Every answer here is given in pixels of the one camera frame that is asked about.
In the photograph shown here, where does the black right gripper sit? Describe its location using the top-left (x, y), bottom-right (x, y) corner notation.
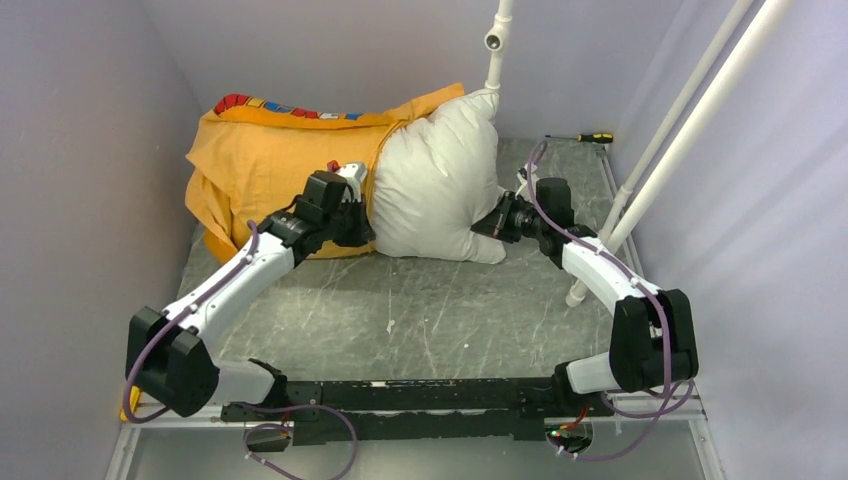
top-left (470, 191), bottom-right (546, 244)

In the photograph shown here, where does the white pillow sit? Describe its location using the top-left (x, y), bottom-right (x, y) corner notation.
top-left (369, 89), bottom-right (506, 264)

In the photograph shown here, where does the yellow pillowcase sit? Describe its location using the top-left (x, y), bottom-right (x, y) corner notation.
top-left (185, 83), bottom-right (465, 264)

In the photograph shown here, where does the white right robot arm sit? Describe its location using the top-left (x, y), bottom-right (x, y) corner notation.
top-left (472, 178), bottom-right (699, 415)

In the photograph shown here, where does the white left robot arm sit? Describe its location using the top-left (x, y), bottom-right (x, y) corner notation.
top-left (122, 162), bottom-right (374, 424)

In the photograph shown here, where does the yellow black screwdriver right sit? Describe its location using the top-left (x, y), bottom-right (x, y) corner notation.
top-left (545, 132), bottom-right (614, 145)

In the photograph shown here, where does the yellow screwdriver near base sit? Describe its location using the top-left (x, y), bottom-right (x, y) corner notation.
top-left (119, 386), bottom-right (142, 422)

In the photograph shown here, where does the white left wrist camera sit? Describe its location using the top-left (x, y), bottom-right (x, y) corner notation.
top-left (327, 160), bottom-right (368, 203)

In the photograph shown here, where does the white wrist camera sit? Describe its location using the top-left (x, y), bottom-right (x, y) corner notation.
top-left (516, 166), bottom-right (535, 201)
top-left (327, 160), bottom-right (368, 203)

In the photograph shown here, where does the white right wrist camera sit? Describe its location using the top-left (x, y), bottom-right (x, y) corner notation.
top-left (516, 166), bottom-right (535, 201)

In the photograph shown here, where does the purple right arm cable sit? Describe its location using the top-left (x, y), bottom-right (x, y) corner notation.
top-left (523, 139), bottom-right (696, 463)

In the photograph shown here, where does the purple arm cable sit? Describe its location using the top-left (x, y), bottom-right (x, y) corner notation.
top-left (122, 219), bottom-right (261, 425)
top-left (523, 139), bottom-right (696, 463)

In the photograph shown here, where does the aluminium table edge rail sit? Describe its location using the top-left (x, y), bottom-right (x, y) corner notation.
top-left (601, 147), bottom-right (694, 419)

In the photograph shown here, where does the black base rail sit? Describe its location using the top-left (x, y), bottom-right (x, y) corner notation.
top-left (220, 377), bottom-right (612, 446)

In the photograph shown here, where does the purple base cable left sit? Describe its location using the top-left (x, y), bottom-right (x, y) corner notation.
top-left (242, 404), bottom-right (359, 480)

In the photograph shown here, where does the white pvc pipe frame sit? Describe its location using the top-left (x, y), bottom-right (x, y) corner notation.
top-left (497, 1), bottom-right (799, 298)

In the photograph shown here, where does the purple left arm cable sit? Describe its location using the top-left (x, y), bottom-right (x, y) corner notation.
top-left (122, 219), bottom-right (261, 425)

